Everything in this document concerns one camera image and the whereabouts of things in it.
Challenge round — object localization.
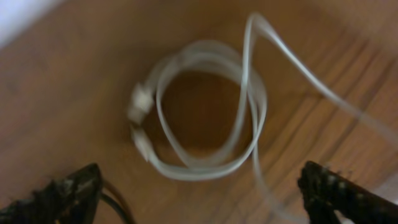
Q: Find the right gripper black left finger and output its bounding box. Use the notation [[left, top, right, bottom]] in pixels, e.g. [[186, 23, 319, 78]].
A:
[[1, 163, 103, 224]]

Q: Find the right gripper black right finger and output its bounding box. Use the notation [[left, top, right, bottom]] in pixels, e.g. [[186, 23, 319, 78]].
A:
[[297, 161, 397, 224]]

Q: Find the white usb cable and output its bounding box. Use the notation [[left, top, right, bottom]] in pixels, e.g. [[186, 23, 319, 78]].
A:
[[127, 12, 398, 224]]

